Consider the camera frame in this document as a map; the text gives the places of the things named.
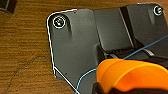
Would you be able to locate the blue cable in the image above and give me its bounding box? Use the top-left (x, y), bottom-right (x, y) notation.
top-left (73, 38), bottom-right (168, 94)

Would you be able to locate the small yellow puck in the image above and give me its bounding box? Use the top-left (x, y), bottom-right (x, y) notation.
top-left (96, 59), bottom-right (168, 93)

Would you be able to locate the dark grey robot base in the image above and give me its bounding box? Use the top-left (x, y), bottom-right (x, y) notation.
top-left (46, 3), bottom-right (168, 94)

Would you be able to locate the thin black floor cable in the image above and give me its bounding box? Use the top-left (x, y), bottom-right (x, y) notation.
top-left (8, 54), bottom-right (48, 89)

